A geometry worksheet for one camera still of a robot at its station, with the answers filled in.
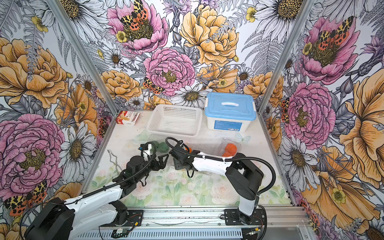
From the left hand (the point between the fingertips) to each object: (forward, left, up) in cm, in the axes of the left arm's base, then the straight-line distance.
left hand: (162, 159), depth 85 cm
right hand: (-1, -11, -5) cm, 12 cm away
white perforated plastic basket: (+37, -9, -8) cm, 39 cm away
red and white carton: (+36, +31, -5) cm, 48 cm away
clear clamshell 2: (+15, -37, -5) cm, 40 cm away
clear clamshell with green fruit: (+13, +6, -2) cm, 15 cm away
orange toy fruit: (+8, -41, -6) cm, 42 cm away
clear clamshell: (+14, -28, -10) cm, 33 cm away
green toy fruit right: (+7, 0, +1) cm, 7 cm away
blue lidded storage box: (+29, -41, +8) cm, 51 cm away
